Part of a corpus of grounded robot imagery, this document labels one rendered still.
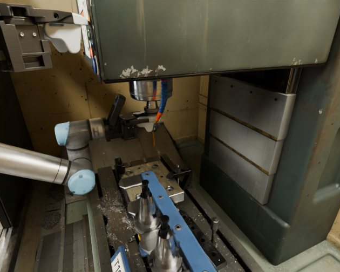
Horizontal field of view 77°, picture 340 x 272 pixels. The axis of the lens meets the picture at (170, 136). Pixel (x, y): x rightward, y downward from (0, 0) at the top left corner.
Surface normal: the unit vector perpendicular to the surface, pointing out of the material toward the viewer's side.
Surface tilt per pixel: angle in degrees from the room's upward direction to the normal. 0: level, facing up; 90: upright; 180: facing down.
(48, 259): 8
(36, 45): 90
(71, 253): 8
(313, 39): 90
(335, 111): 90
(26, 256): 17
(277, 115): 90
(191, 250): 0
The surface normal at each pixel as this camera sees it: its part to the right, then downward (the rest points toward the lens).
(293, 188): -0.92, 0.18
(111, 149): 0.15, -0.66
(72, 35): 0.84, 0.22
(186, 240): 0.00, -0.91
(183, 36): 0.40, 0.39
